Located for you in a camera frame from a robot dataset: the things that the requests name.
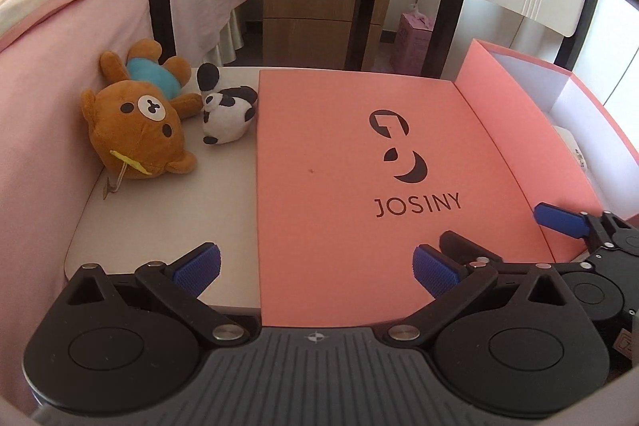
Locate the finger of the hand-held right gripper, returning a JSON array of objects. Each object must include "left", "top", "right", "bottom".
[
  {"left": 533, "top": 202, "right": 636, "bottom": 253},
  {"left": 438, "top": 230, "right": 562, "bottom": 276}
]

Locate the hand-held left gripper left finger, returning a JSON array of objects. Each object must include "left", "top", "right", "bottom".
[{"left": 67, "top": 242, "right": 251, "bottom": 348}]

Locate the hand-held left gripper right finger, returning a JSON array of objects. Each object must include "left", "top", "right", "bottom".
[{"left": 389, "top": 245, "right": 571, "bottom": 348}]

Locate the pink Josiny shoe box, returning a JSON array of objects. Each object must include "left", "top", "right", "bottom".
[{"left": 256, "top": 69, "right": 556, "bottom": 328}]

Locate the white packing paper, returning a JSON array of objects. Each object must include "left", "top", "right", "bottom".
[{"left": 550, "top": 125, "right": 609, "bottom": 208}]

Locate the black and white panda plush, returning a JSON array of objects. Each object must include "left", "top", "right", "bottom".
[{"left": 196, "top": 63, "right": 259, "bottom": 146}]

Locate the brown teddy bear plush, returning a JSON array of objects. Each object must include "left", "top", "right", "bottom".
[{"left": 81, "top": 38, "right": 206, "bottom": 200}]

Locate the pink carton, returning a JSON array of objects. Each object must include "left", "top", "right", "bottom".
[{"left": 391, "top": 4, "right": 435, "bottom": 80}]

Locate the cream bed skirt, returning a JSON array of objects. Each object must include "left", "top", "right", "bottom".
[{"left": 202, "top": 2, "right": 250, "bottom": 67}]

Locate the pink bed cover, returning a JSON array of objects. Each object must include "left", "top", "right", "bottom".
[{"left": 0, "top": 0, "right": 256, "bottom": 412}]

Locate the wooden drawer cabinet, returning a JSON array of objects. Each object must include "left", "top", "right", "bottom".
[{"left": 244, "top": 0, "right": 406, "bottom": 68}]

